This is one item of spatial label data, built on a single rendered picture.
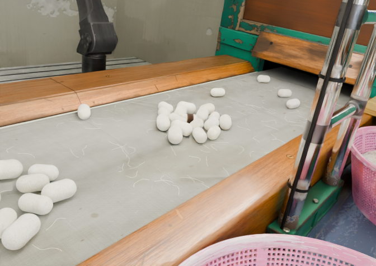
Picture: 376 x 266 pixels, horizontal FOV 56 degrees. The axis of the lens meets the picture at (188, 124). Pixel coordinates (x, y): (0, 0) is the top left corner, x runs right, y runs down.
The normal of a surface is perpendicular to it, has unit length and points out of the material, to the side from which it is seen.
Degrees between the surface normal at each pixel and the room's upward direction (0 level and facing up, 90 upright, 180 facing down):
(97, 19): 60
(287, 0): 90
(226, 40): 90
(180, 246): 1
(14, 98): 0
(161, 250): 0
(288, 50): 67
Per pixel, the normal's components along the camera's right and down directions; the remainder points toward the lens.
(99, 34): 0.69, -0.14
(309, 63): -0.54, -0.16
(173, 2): -0.69, 0.20
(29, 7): 0.71, 0.37
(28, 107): 0.62, -0.40
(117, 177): 0.14, -0.91
